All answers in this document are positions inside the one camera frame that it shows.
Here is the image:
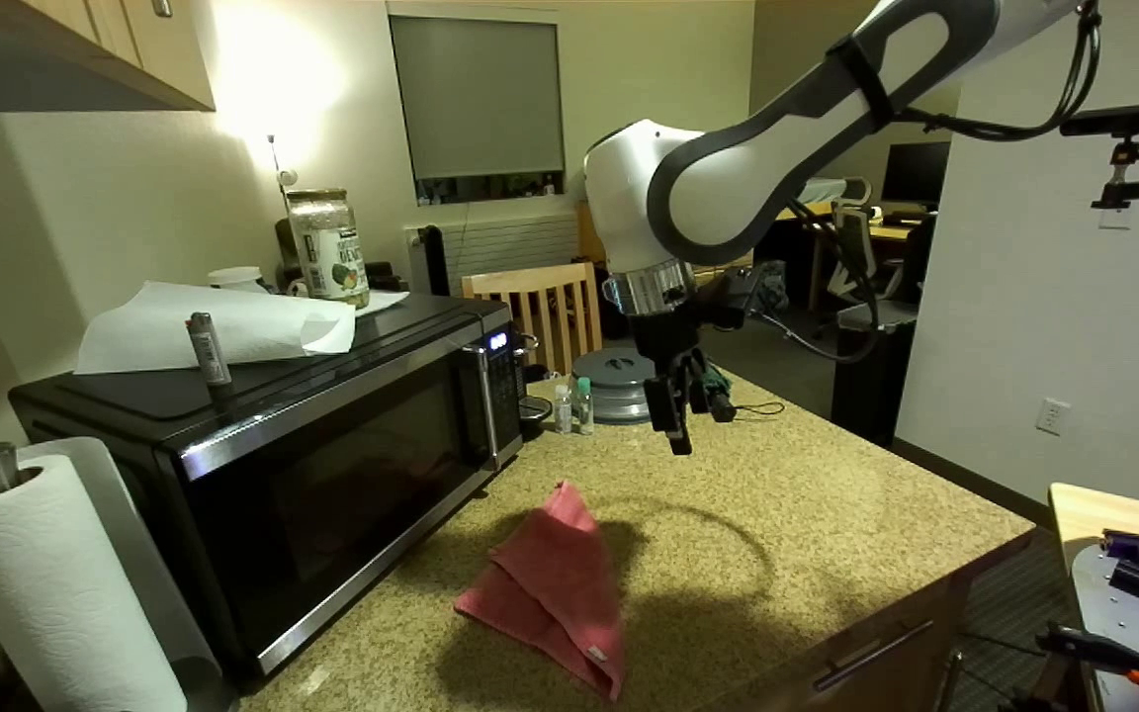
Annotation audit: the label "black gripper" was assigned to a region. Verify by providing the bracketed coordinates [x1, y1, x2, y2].
[624, 300, 708, 461]

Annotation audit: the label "pink cloth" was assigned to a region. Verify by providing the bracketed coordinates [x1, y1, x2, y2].
[450, 479, 629, 706]

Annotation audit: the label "grey plastic dome cover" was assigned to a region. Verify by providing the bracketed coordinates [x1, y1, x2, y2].
[568, 335, 680, 426]

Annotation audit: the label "small green-capped bottle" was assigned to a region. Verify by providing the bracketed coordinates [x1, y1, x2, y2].
[568, 371, 599, 437]

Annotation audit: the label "small white bottle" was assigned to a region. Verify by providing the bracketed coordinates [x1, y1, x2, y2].
[546, 371, 577, 437]

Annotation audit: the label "wooden chair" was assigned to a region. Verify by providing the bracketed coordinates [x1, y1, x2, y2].
[457, 258, 606, 379]

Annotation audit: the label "black drink bottle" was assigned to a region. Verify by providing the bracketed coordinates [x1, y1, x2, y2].
[417, 227, 456, 300]

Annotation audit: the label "wooden counter base cabinet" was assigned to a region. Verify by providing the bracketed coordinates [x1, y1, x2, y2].
[701, 565, 1007, 712]

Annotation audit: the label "black microwave oven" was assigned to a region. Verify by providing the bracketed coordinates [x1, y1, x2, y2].
[9, 289, 530, 687]

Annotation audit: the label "window with grey blind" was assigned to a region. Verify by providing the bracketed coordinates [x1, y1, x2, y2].
[388, 14, 568, 210]

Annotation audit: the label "glass jar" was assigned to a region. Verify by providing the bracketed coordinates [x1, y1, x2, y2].
[283, 188, 373, 308]

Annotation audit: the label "light wooden tool table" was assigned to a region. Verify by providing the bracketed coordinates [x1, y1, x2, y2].
[1049, 479, 1139, 712]

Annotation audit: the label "small grey tube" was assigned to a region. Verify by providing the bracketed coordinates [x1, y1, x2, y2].
[181, 308, 237, 391]

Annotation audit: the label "white paper sheet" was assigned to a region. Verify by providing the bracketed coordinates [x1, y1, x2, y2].
[73, 277, 406, 379]

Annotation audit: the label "black orange pliers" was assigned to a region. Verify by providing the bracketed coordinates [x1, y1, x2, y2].
[1036, 621, 1139, 695]

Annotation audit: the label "white paper towel roll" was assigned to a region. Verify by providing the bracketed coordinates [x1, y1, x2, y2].
[0, 437, 227, 712]

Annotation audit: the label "white wall outlet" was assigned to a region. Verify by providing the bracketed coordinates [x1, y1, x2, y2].
[1036, 391, 1077, 441]

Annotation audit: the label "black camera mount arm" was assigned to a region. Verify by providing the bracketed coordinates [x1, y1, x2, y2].
[1055, 94, 1139, 213]

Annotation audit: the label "light wooden wall cabinets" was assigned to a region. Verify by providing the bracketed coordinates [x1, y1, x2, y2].
[0, 0, 220, 115]

